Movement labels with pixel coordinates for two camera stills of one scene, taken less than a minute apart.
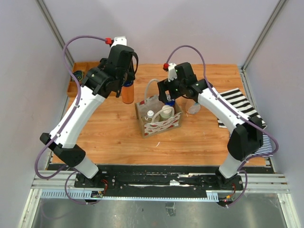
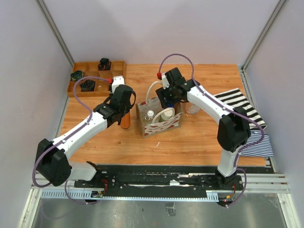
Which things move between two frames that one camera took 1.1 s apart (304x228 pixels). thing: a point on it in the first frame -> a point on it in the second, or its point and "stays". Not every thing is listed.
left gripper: [128, 77] -> [121, 114]
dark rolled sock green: [79, 74] stays
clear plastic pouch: [194, 109] stays
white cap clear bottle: [150, 115] stays
